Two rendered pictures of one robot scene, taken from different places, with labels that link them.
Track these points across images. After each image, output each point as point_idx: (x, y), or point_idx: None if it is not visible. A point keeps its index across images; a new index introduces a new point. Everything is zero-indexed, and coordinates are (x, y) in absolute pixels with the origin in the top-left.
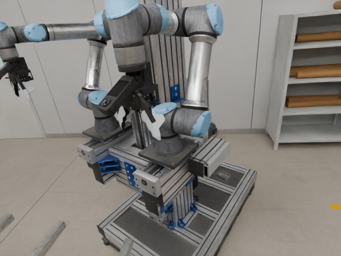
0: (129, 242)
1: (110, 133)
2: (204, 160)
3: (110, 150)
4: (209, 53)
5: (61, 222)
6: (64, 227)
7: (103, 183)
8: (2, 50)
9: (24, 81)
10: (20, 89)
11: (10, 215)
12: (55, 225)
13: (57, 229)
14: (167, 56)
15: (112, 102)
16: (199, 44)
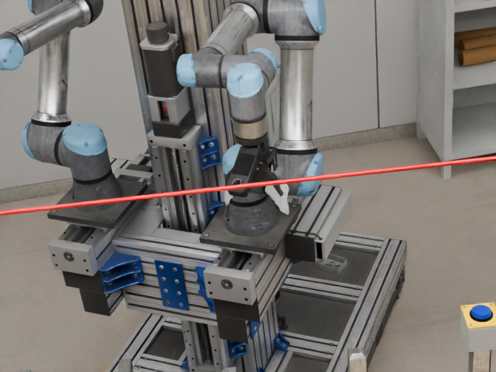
0: (233, 371)
1: (115, 208)
2: (314, 232)
3: (117, 242)
4: (311, 63)
5: (128, 360)
6: (132, 367)
7: (107, 313)
8: None
9: None
10: None
11: (30, 371)
12: (122, 365)
13: (129, 369)
14: None
15: (246, 183)
16: (296, 54)
